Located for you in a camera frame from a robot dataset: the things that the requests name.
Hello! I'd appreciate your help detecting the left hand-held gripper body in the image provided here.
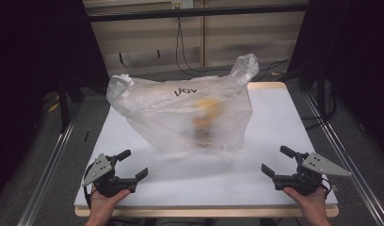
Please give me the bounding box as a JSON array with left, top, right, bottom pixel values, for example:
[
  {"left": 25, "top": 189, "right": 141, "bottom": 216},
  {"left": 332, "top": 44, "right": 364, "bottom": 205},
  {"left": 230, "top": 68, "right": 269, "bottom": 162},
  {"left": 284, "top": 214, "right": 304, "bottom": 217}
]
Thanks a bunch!
[{"left": 82, "top": 153, "right": 139, "bottom": 199}]

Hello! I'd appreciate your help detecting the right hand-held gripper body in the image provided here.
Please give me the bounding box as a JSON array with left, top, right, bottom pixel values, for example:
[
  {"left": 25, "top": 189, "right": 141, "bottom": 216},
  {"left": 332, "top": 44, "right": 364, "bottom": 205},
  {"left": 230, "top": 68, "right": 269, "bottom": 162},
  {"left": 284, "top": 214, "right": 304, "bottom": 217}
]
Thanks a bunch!
[{"left": 272, "top": 152, "right": 353, "bottom": 197}]

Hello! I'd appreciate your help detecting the person's right hand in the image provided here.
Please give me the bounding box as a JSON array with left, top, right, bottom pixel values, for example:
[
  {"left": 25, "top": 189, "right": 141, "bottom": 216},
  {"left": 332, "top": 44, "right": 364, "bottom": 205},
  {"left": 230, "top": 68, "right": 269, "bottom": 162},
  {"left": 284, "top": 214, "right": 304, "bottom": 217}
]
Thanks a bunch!
[{"left": 281, "top": 186, "right": 328, "bottom": 217}]

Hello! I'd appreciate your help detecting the person's left hand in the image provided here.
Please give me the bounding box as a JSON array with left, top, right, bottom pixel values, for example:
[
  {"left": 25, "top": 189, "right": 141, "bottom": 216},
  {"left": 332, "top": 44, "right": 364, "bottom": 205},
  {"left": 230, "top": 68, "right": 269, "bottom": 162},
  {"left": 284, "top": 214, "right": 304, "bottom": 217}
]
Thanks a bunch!
[{"left": 88, "top": 186, "right": 132, "bottom": 218}]

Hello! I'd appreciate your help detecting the translucent white plastic bag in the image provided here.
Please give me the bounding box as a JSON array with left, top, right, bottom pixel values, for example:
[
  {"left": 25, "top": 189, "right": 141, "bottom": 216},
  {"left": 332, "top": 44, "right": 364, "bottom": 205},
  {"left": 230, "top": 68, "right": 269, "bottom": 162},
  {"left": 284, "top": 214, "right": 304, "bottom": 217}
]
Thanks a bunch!
[{"left": 105, "top": 53, "right": 261, "bottom": 157}]

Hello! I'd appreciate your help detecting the black metal stand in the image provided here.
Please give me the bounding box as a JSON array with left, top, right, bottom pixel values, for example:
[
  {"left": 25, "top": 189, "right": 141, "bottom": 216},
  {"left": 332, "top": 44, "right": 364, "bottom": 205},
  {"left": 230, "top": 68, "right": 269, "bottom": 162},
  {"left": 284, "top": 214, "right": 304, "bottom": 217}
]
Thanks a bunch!
[{"left": 57, "top": 76, "right": 72, "bottom": 135}]

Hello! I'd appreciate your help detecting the blurry yellow brown object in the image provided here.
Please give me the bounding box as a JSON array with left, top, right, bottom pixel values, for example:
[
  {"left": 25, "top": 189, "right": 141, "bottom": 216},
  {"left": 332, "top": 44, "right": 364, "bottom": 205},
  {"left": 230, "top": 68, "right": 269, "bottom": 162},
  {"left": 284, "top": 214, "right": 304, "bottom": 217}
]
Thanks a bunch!
[{"left": 189, "top": 97, "right": 224, "bottom": 149}]

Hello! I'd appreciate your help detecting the dark curtain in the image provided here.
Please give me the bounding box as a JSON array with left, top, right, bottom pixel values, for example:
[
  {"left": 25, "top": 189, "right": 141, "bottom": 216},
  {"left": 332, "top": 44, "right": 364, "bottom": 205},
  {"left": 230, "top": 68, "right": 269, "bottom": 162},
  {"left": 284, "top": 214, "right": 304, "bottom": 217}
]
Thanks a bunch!
[
  {"left": 0, "top": 0, "right": 110, "bottom": 202},
  {"left": 286, "top": 0, "right": 384, "bottom": 159}
]

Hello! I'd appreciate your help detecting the black horizontal bar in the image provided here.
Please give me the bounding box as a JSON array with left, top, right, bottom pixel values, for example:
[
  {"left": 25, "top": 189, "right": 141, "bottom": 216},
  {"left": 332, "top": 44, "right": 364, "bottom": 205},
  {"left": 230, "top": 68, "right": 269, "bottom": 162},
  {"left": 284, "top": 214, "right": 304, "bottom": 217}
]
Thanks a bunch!
[{"left": 86, "top": 3, "right": 310, "bottom": 23}]

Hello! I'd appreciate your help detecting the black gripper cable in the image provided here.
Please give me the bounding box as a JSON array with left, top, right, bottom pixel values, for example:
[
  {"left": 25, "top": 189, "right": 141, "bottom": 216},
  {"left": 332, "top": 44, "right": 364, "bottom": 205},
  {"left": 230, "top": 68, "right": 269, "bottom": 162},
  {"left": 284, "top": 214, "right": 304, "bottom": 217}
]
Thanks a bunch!
[
  {"left": 82, "top": 161, "right": 99, "bottom": 210},
  {"left": 320, "top": 176, "right": 335, "bottom": 198}
]

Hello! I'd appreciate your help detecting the aluminium floor rail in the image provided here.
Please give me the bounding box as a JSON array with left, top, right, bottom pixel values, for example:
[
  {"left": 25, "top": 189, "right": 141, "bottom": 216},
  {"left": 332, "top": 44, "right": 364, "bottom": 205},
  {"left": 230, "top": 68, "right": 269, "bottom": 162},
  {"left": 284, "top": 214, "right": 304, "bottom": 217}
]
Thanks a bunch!
[
  {"left": 302, "top": 89, "right": 384, "bottom": 226},
  {"left": 16, "top": 93, "right": 85, "bottom": 226}
]

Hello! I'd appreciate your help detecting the black floor cable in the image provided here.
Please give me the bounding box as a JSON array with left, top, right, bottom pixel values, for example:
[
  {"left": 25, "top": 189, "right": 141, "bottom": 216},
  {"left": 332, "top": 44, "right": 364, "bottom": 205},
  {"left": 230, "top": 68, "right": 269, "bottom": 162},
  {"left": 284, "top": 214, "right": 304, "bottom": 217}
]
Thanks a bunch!
[{"left": 300, "top": 78, "right": 338, "bottom": 132}]

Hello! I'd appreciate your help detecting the black hanging cable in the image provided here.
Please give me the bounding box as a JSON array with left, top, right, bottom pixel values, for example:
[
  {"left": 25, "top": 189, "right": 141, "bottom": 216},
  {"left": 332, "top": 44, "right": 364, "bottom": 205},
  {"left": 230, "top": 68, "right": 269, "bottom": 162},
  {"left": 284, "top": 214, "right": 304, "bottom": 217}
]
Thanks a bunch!
[{"left": 174, "top": 16, "right": 235, "bottom": 78}]

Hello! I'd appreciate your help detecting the white wall socket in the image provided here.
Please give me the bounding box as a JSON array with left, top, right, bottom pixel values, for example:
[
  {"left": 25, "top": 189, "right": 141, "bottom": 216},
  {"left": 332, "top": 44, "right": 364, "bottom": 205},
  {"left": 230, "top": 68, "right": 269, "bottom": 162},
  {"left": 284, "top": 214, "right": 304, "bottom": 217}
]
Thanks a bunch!
[{"left": 170, "top": 0, "right": 195, "bottom": 10}]

